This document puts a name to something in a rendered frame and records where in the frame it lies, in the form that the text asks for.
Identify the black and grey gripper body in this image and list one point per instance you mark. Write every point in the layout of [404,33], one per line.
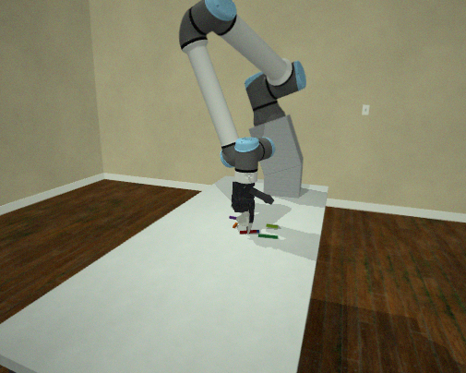
[241,198]

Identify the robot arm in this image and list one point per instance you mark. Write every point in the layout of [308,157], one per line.
[280,77]

